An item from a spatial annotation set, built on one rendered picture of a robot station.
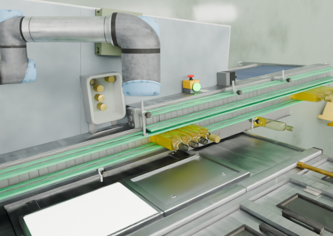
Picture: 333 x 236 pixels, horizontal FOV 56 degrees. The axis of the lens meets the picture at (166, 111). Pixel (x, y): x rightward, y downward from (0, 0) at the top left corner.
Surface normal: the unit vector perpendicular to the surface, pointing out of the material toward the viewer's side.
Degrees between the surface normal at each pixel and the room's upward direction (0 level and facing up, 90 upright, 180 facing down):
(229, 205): 90
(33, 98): 0
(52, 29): 40
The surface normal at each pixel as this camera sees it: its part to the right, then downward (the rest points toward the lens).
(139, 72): -0.01, 0.22
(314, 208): -0.07, -0.96
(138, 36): 0.07, -0.03
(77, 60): 0.58, 0.17
